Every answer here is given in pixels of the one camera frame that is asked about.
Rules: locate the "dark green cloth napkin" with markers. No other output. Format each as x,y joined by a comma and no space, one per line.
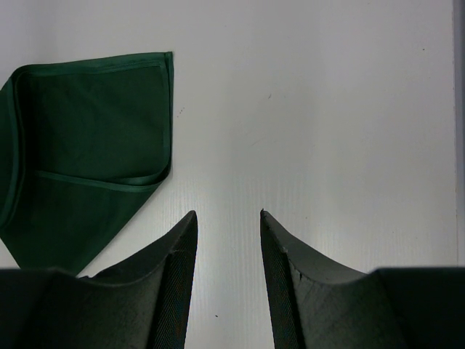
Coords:
84,145

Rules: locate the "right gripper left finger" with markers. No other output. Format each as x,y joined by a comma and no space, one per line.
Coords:
140,302

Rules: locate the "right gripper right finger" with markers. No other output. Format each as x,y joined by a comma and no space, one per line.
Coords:
316,302

